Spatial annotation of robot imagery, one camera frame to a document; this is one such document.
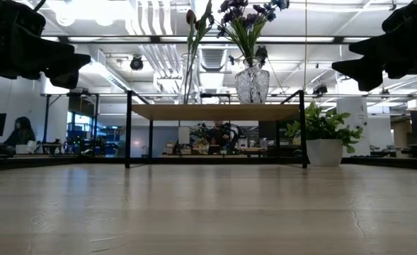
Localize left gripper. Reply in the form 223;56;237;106
0;0;91;89

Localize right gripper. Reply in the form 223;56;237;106
331;0;417;91

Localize blue artificial flower bunch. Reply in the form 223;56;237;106
227;0;290;68

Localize patterned cut-glass vase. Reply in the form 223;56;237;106
234;56;270;105

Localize purple artificial flower bunch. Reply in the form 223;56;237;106
217;0;269;67

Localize tall clear glass vase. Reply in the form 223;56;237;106
181;52;200;105

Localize wooden shelf black metal legs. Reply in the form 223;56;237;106
125;90;309;169

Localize person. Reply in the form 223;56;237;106
207;120;234;154
3;116;38;148

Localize green plant in white pot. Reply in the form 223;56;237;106
285;101;365;167

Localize white paper sign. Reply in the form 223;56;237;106
178;126;191;145

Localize black background workstation frame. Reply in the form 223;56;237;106
40;92;101;155

